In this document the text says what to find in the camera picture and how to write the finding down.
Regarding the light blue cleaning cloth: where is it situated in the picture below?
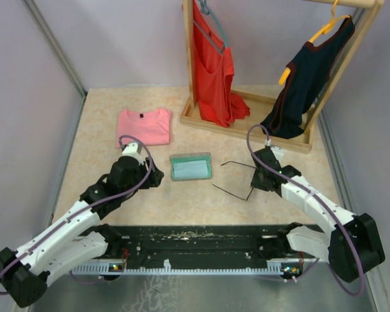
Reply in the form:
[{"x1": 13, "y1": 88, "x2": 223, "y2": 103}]
[{"x1": 173, "y1": 160, "x2": 209, "y2": 179}]

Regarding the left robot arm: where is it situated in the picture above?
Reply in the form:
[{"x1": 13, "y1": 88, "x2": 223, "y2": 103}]
[{"x1": 0, "y1": 156, "x2": 164, "y2": 307}]

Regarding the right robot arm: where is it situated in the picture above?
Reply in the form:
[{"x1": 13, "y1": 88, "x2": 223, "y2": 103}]
[{"x1": 252, "y1": 147, "x2": 385, "y2": 283}]

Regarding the pink folded t-shirt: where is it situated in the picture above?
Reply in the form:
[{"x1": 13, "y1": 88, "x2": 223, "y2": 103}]
[{"x1": 116, "y1": 109, "x2": 172, "y2": 148}]

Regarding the navy tank top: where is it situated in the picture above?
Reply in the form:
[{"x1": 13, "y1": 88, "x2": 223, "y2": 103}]
[{"x1": 261, "y1": 16, "x2": 355, "y2": 139}]

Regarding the red t-shirt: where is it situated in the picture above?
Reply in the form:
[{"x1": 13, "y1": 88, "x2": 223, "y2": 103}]
[{"x1": 192, "y1": 1, "x2": 250, "y2": 128}]

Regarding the yellow hanger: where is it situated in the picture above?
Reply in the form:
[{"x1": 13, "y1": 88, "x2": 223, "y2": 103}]
[{"x1": 278, "y1": 0, "x2": 350, "y2": 86}]

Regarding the grey-blue hanger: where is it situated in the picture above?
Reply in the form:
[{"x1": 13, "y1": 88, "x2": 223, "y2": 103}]
[{"x1": 191, "y1": 0, "x2": 231, "y2": 56}]

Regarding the wooden clothes rack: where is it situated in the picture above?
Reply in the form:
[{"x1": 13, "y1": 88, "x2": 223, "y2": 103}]
[{"x1": 180, "y1": 1, "x2": 383, "y2": 153}]

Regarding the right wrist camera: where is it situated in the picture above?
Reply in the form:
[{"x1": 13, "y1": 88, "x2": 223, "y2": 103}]
[{"x1": 265, "y1": 139, "x2": 285, "y2": 161}]

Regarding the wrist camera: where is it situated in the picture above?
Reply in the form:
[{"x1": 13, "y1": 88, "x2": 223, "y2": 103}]
[
  {"x1": 265, "y1": 139, "x2": 285, "y2": 161},
  {"x1": 122, "y1": 141, "x2": 144, "y2": 164}
]

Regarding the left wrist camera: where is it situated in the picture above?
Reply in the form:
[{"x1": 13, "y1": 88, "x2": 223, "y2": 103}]
[{"x1": 122, "y1": 141, "x2": 144, "y2": 164}]

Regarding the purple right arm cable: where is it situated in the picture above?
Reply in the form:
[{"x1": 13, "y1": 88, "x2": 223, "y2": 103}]
[{"x1": 246, "y1": 125, "x2": 367, "y2": 297}]

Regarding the aluminium frame post left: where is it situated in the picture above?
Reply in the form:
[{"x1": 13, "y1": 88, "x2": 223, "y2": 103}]
[{"x1": 21, "y1": 0, "x2": 88, "y2": 98}]

